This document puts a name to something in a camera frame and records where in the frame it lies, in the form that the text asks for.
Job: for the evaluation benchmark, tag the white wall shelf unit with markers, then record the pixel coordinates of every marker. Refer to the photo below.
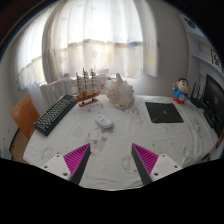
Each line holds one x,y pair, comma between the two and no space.
203,50

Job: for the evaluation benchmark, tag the black monitor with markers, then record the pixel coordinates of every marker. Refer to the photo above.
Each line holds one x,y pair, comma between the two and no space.
214,96

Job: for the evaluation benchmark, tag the black router with antennas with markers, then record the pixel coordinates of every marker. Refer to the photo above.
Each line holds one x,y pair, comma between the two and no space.
197,100

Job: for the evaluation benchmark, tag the cartoon boy figurine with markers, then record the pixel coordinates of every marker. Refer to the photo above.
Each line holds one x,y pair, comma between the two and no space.
181,91

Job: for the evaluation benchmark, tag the orange wooden chair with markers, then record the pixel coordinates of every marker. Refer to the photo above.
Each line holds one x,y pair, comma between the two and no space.
24,115

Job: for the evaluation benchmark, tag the white cartoon-print computer mouse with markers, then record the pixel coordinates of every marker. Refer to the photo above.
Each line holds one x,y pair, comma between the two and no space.
104,121

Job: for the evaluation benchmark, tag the large white conch shell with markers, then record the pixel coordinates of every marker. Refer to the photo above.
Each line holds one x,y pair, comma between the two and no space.
120,94

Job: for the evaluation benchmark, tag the black mouse pad green lines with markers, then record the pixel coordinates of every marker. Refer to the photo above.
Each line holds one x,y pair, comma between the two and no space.
164,112

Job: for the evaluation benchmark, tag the wooden model sailing ship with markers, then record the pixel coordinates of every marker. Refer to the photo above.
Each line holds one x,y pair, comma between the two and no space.
87,95

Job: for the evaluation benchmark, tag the white printed tablecloth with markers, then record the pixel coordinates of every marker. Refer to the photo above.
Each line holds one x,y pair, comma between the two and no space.
133,136

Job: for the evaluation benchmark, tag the white star-print curtain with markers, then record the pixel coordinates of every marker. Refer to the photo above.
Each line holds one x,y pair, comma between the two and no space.
96,36

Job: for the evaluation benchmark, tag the white radiator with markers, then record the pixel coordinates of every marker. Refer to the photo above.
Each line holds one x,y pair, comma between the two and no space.
55,90

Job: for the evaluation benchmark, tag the black keyboard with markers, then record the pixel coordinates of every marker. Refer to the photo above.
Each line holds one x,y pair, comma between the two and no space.
55,114

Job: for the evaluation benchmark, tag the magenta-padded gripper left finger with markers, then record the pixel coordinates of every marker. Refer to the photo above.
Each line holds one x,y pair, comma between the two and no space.
76,159

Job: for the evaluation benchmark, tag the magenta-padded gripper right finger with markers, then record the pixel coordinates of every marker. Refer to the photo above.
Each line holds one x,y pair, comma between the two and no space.
146,159

